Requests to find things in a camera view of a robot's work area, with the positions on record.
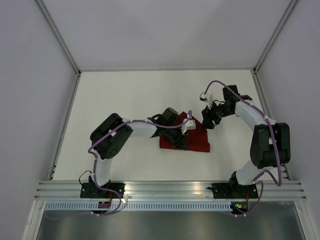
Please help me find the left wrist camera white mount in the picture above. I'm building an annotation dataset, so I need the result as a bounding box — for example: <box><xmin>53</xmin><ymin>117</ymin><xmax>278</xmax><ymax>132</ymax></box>
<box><xmin>181</xmin><ymin>119</ymin><xmax>196</xmax><ymax>134</ymax></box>

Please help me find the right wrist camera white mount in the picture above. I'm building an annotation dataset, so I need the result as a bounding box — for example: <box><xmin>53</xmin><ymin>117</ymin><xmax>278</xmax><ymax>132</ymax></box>
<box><xmin>199</xmin><ymin>91</ymin><xmax>214</xmax><ymax>109</ymax></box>

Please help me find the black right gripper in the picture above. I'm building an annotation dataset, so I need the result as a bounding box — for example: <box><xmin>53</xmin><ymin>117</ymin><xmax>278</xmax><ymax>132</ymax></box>
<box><xmin>200</xmin><ymin>100</ymin><xmax>233</xmax><ymax>130</ymax></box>

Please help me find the aluminium frame rail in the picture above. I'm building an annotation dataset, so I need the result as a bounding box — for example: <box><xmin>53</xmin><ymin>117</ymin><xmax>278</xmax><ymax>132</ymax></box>
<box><xmin>34</xmin><ymin>180</ymin><xmax>307</xmax><ymax>202</ymax></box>

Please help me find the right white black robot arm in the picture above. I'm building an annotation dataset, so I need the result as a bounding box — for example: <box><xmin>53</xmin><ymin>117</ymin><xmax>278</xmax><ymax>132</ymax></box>
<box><xmin>199</xmin><ymin>85</ymin><xmax>291</xmax><ymax>198</ymax></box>

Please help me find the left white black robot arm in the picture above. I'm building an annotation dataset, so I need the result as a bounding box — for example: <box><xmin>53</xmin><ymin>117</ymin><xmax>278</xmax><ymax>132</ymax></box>
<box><xmin>87</xmin><ymin>107</ymin><xmax>196</xmax><ymax>198</ymax></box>

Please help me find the red cloth napkin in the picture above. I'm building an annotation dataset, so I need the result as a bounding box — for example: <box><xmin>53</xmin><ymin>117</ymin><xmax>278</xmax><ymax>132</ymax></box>
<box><xmin>159</xmin><ymin>117</ymin><xmax>211</xmax><ymax>153</ymax></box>

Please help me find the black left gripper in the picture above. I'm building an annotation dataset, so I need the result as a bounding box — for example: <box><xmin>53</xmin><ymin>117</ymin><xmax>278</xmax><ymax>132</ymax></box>
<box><xmin>163</xmin><ymin>123</ymin><xmax>189</xmax><ymax>151</ymax></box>

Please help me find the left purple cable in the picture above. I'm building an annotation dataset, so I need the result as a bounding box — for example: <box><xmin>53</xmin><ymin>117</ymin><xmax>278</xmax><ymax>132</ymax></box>
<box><xmin>43</xmin><ymin>109</ymin><xmax>193</xmax><ymax>221</ymax></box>

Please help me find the white slotted cable duct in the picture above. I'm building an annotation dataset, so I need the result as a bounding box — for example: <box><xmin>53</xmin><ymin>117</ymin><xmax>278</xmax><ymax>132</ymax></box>
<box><xmin>45</xmin><ymin>200</ymin><xmax>232</xmax><ymax>212</ymax></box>

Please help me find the right robot arm base mount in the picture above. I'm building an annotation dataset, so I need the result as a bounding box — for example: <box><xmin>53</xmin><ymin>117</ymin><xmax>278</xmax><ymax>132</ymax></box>
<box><xmin>207</xmin><ymin>182</ymin><xmax>259</xmax><ymax>199</ymax></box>

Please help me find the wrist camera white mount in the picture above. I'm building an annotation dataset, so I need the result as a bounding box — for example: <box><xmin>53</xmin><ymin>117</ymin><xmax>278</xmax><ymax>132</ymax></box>
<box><xmin>199</xmin><ymin>91</ymin><xmax>214</xmax><ymax>109</ymax></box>
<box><xmin>181</xmin><ymin>119</ymin><xmax>196</xmax><ymax>134</ymax></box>

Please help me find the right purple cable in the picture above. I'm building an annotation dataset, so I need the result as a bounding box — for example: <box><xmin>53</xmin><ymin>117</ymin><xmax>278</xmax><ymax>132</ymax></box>
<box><xmin>203</xmin><ymin>79</ymin><xmax>285</xmax><ymax>217</ymax></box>

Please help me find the purple cable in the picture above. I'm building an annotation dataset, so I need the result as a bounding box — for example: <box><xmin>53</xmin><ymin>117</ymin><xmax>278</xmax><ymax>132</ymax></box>
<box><xmin>43</xmin><ymin>109</ymin><xmax>193</xmax><ymax>221</ymax></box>
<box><xmin>203</xmin><ymin>79</ymin><xmax>285</xmax><ymax>217</ymax></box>

